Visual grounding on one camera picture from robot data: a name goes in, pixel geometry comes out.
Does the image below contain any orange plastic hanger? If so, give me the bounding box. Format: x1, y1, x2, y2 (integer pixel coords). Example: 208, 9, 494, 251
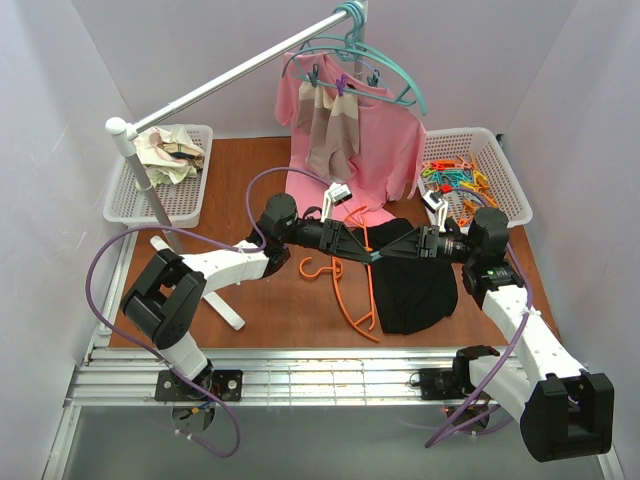
298, 205, 381, 344

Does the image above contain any black underwear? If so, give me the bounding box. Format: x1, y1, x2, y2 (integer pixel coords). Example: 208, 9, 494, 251
349, 217, 459, 336

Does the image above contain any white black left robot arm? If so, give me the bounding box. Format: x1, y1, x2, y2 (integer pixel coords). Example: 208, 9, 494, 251
120, 193, 372, 399

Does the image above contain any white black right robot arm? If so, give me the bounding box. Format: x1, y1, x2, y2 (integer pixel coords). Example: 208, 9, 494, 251
380, 207, 614, 462

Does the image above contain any beige brown underwear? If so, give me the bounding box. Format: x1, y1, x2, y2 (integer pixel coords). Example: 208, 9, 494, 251
296, 82, 360, 182

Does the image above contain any teal clip hanger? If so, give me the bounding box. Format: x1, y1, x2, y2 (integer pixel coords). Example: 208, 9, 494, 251
285, 43, 396, 109

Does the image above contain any teal plastic hanger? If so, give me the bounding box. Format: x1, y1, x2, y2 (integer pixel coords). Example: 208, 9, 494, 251
333, 1, 427, 116

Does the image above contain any pile of colourful clothespins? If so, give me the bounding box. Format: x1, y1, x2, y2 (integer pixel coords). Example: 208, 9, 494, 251
421, 153, 498, 227

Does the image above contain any white clothespin basket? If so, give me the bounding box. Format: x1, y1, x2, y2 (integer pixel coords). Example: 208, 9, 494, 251
417, 127, 533, 228

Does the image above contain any pink t-shirt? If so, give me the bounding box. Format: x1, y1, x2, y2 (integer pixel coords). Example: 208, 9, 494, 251
275, 53, 427, 227

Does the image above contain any purple clothespin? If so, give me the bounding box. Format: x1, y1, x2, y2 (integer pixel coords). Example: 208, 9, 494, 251
334, 74, 347, 97

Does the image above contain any pile of light clothes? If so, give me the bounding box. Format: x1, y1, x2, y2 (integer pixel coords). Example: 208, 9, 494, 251
133, 125, 205, 187

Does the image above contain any white clothes basket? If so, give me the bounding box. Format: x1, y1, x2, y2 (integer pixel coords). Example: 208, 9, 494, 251
103, 124, 213, 228

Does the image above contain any white metal clothes rack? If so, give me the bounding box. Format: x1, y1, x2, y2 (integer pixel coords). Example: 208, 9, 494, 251
104, 0, 372, 331

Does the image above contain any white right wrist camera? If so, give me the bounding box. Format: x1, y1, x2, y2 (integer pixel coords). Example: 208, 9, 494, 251
421, 189, 452, 234

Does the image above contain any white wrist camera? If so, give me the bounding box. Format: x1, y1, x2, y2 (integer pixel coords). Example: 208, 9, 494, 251
320, 182, 352, 222
421, 189, 452, 234

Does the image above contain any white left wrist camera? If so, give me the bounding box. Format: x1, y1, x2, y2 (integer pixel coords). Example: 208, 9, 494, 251
320, 182, 352, 222

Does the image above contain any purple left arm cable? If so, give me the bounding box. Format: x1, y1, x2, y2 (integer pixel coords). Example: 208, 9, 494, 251
85, 166, 331, 459

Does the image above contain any aluminium rail frame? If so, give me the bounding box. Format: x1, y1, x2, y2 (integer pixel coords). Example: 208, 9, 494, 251
41, 227, 626, 480

